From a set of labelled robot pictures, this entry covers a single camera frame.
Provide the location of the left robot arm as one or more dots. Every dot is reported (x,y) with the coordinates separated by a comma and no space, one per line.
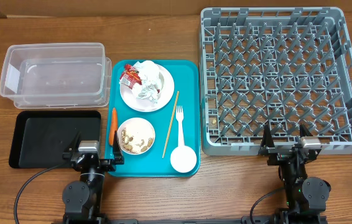
(82,198)

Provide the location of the black plastic tray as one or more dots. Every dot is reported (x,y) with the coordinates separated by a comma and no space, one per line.
(40,137)

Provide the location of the large white plate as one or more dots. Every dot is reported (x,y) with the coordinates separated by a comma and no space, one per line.
(165,94)

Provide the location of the clear plastic bin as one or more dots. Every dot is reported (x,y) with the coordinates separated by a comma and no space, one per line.
(56,75)

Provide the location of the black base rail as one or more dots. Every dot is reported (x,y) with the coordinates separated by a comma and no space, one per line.
(244,220)

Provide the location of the red snack wrapper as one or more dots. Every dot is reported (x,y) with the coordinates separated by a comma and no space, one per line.
(130,76)

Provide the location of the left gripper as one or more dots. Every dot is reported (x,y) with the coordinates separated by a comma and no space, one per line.
(110,165)

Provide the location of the grey dish rack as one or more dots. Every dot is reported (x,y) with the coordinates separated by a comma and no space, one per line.
(274,68)

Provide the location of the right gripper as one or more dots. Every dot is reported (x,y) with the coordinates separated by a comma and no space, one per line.
(281,154)

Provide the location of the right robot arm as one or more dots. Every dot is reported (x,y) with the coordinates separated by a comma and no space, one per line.
(306,196)

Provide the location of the white bowl with food scraps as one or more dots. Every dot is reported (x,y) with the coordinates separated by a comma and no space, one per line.
(136,136)

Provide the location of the small white round cup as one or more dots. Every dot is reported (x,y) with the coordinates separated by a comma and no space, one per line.
(183,159)

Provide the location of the orange carrot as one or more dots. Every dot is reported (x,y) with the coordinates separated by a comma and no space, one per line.
(113,126)

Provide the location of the white napkin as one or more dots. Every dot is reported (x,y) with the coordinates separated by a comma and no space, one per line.
(151,84)

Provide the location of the wooden chopstick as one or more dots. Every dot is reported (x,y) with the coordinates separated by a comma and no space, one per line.
(170,124)

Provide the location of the teal plastic tray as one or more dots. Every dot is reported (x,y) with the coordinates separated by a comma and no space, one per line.
(151,164)

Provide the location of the white plastic fork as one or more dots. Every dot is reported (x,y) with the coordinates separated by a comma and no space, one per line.
(180,117)

